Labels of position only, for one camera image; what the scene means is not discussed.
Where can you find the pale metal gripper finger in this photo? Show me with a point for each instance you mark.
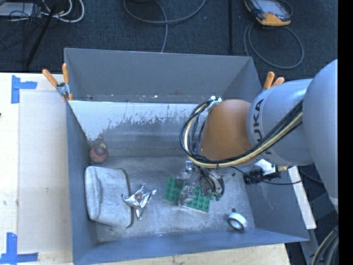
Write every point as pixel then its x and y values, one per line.
pixel 185 197
pixel 193 181

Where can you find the green studded flat block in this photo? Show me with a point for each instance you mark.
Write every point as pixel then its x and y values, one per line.
pixel 172 189

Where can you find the crumpled silver foil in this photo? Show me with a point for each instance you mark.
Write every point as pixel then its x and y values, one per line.
pixel 139 199

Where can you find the white grey padded packet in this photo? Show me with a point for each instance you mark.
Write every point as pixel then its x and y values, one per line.
pixel 106 195

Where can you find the red-brown ball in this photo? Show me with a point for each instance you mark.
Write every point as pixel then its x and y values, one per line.
pixel 98 154

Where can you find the grey metal bin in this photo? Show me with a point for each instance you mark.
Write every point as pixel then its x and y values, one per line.
pixel 154 76

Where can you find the black cylinder on white bracket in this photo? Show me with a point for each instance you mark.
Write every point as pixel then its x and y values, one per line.
pixel 262 173

